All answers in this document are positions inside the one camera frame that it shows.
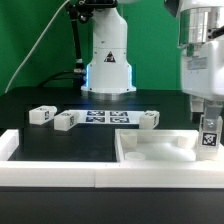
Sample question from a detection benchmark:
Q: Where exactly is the white U-shaped obstacle fence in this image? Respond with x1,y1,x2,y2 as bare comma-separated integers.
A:
0,130,224,188

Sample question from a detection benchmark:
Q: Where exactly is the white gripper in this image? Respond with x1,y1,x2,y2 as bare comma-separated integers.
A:
181,41,224,121

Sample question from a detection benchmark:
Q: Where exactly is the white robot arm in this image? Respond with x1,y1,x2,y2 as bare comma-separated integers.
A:
77,0,224,121

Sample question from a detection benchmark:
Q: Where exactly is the white square tabletop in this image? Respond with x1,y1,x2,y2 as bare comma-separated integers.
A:
115,129,198,162

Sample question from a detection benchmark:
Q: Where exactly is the white cable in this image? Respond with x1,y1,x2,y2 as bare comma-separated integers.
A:
4,0,72,95

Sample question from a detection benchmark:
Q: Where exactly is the white sheet with AprilTags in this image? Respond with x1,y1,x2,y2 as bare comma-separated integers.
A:
75,110,143,125

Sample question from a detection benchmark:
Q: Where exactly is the black cable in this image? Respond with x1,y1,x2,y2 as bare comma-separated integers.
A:
39,69,84,88

